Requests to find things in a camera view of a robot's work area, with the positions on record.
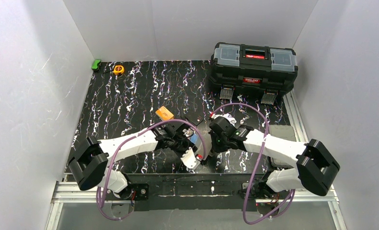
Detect orange credit card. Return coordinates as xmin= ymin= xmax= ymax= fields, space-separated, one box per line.
xmin=155 ymin=106 xmax=174 ymax=121

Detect grey blue card holder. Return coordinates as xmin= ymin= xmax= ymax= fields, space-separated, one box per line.
xmin=188 ymin=128 xmax=212 ymax=161

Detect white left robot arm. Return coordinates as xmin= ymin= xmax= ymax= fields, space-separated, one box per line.
xmin=67 ymin=119 xmax=200 ymax=193

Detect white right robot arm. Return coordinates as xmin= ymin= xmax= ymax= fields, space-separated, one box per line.
xmin=209 ymin=115 xmax=340 ymax=196

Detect black toolbox with clear lids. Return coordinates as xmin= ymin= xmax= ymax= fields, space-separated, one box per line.
xmin=207 ymin=42 xmax=298 ymax=105

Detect yellow tape measure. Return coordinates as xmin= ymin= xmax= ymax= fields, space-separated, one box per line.
xmin=113 ymin=65 xmax=125 ymax=75

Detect green small tool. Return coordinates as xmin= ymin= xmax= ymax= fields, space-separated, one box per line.
xmin=91 ymin=59 xmax=102 ymax=71

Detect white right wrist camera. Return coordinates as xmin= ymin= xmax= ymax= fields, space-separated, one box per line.
xmin=222 ymin=114 xmax=237 ymax=125

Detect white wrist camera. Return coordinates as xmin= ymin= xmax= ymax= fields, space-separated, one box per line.
xmin=180 ymin=148 xmax=201 ymax=170
xmin=222 ymin=114 xmax=237 ymax=125

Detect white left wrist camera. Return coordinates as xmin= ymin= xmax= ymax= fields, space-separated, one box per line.
xmin=180 ymin=148 xmax=201 ymax=170

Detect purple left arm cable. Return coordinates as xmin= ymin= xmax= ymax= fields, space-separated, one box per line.
xmin=95 ymin=119 xmax=207 ymax=221

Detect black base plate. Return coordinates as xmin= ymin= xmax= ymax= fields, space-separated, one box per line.
xmin=64 ymin=171 xmax=323 ymax=213

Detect aluminium frame rails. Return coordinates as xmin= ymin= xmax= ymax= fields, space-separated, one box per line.
xmin=45 ymin=91 xmax=347 ymax=230

